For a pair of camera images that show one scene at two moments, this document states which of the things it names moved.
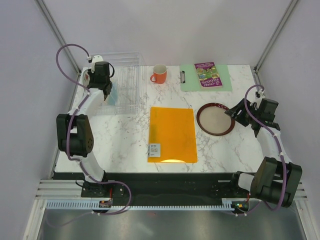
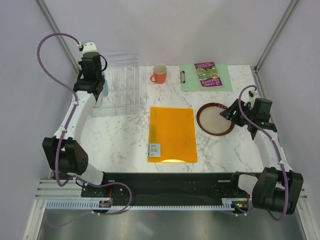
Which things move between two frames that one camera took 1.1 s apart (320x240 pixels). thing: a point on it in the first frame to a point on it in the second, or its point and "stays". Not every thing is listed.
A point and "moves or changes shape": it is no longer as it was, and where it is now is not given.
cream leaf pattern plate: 112,99 moves or changes shape
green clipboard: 189,81 stays
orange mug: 159,75 stays
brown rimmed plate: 212,119 stays
